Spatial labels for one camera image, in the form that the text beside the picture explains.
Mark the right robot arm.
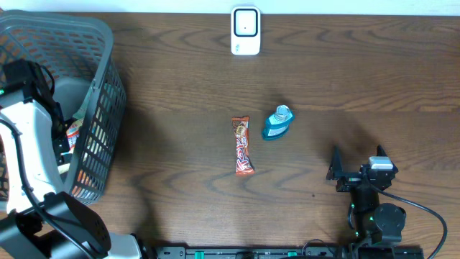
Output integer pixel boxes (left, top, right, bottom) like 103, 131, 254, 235
326, 145, 406, 258

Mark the blue mouthwash bottle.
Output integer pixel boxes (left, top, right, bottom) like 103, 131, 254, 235
262, 105, 295, 140

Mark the grey plastic shopping basket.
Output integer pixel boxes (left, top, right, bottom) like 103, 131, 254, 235
1, 10, 127, 205

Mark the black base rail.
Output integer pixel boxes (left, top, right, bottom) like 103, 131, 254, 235
154, 245, 426, 259

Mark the orange chocolate bar wrapper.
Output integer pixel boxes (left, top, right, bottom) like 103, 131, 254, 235
231, 116, 255, 176

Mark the white barcode scanner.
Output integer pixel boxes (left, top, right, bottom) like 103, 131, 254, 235
231, 6, 261, 55

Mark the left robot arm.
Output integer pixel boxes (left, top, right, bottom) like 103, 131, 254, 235
1, 59, 146, 258

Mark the cream snack bag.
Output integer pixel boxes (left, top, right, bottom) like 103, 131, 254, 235
57, 119, 83, 175

